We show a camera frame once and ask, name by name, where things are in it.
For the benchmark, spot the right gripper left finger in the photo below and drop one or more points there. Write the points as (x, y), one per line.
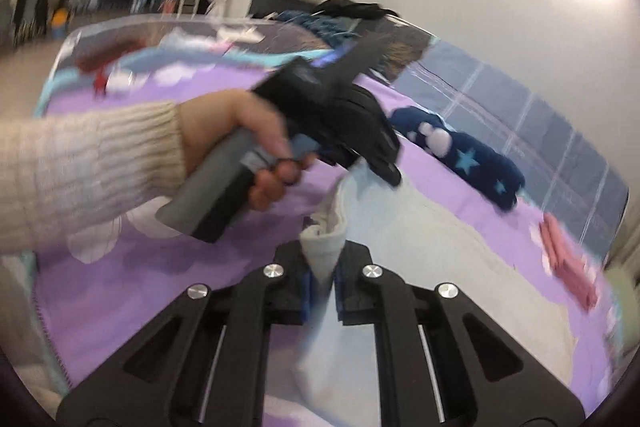
(202, 360)

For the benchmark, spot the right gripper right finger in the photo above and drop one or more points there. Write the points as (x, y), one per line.
(443, 361)

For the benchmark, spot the grey long-sleeve shirt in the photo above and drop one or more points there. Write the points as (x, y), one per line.
(425, 245)

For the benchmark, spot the cream knit sweater forearm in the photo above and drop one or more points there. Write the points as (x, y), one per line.
(60, 175)

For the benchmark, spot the person's left hand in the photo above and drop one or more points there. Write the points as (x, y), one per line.
(206, 120)

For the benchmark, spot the teal fuzzy blanket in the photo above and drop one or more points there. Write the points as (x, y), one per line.
(328, 29)

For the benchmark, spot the black garment on headboard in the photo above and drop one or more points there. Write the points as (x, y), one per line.
(352, 9)

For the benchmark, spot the purple floral bed sheet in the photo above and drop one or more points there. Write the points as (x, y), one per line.
(448, 171)

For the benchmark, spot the navy star fleece blanket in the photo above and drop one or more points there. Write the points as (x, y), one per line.
(492, 174)

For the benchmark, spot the folded pink garment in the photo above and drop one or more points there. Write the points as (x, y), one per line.
(571, 270)

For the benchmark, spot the green pillow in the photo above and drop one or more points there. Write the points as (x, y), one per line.
(623, 312)

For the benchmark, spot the blue plaid headboard cover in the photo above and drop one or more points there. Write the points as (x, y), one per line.
(564, 173)

